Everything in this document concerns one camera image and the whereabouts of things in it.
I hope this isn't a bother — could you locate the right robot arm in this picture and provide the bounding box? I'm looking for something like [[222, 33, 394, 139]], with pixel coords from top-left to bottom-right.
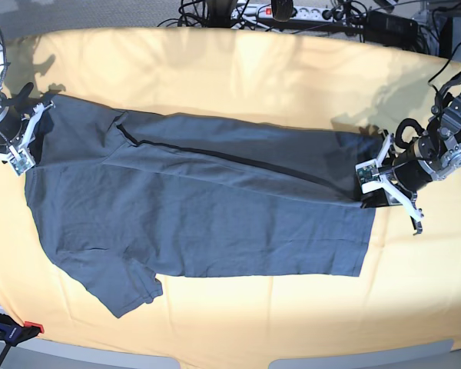
[[0, 29, 55, 176]]

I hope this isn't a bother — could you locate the black power adapter brick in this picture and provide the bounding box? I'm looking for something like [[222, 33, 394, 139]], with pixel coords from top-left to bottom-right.
[[366, 11, 418, 39]]

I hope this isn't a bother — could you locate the blue bar clamp red pad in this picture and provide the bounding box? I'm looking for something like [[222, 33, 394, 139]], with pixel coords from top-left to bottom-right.
[[0, 313, 45, 367]]

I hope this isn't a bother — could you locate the yellow table cloth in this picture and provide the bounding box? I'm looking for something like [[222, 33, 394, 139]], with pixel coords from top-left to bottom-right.
[[0, 28, 461, 368]]

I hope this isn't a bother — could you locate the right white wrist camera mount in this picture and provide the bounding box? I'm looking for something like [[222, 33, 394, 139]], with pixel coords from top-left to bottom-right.
[[0, 101, 55, 177]]

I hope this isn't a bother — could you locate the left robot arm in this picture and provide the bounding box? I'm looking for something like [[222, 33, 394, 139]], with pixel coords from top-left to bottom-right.
[[356, 71, 461, 219]]

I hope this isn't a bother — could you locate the white power strip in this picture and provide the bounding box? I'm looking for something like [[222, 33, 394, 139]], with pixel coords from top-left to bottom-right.
[[242, 2, 340, 23]]

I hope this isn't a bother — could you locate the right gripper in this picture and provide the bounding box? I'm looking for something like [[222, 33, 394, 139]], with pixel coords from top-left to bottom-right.
[[0, 104, 54, 164]]

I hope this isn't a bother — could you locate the blue-grey T-shirt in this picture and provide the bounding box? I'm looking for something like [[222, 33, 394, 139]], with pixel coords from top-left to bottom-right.
[[25, 95, 381, 317]]

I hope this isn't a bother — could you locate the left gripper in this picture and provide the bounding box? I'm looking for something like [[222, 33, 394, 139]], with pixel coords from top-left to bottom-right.
[[361, 151, 433, 209]]

